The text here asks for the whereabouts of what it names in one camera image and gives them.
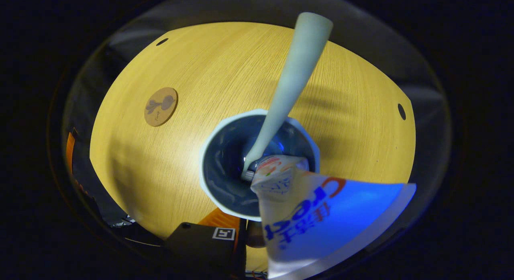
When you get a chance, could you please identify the pale green toothbrush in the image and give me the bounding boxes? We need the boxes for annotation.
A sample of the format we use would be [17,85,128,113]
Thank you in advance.
[241,12,334,181]

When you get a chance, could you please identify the white toothpaste tube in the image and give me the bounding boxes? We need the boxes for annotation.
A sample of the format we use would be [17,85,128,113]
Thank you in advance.
[250,155,417,280]

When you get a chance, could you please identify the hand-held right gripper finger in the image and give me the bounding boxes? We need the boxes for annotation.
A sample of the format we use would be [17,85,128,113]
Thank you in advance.
[163,208,247,280]

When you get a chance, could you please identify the round wooden coaster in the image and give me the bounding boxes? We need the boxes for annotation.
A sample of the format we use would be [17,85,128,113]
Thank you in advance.
[144,87,179,127]

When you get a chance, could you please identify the light blue cup wooden handle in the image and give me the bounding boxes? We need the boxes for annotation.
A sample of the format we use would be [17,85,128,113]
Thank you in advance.
[199,108,320,248]

